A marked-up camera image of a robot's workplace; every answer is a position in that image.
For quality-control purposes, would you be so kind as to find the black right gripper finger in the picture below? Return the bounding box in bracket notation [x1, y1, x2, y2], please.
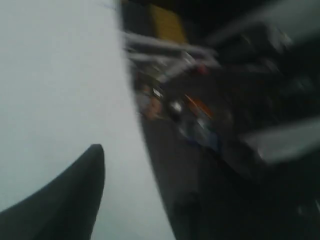
[0, 144, 105, 240]

